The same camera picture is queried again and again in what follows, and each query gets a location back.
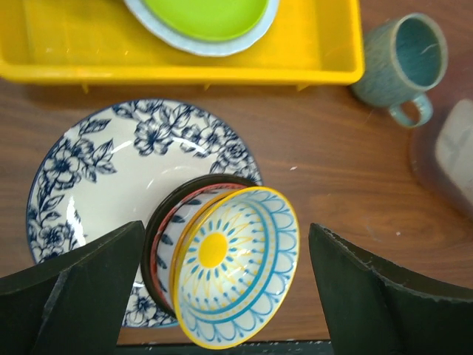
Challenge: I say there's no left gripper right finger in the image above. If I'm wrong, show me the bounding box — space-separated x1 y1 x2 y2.
308 223 472 354

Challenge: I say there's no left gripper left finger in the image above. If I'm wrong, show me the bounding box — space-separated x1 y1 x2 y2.
1 221 145 354

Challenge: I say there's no red patterned black-rimmed bowl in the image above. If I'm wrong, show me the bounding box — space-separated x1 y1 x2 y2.
140 174 257 317

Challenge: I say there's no yellow-blue patterned bowl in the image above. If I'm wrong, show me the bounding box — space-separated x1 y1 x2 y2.
170 186 300 350

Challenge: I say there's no light-teal divided rectangular dish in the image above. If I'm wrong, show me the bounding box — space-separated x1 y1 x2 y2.
435 98 472 206

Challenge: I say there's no clear pink plastic bin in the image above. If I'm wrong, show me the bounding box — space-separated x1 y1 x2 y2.
409 105 472 219

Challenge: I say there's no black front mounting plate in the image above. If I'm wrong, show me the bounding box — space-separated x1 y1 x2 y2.
116 339 333 355

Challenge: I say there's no blue floral plate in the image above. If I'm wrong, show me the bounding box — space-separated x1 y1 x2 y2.
26 98 264 328

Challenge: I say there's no teal speckled ceramic mug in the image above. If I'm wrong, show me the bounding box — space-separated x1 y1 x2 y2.
350 13 448 128

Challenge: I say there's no yellow plastic tray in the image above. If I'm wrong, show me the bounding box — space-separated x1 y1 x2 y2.
1 1 364 89

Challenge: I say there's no light-blue scalloped plate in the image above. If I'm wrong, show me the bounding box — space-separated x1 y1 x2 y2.
124 1 279 58

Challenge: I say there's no green plate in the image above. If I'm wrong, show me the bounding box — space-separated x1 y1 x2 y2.
144 0 269 41

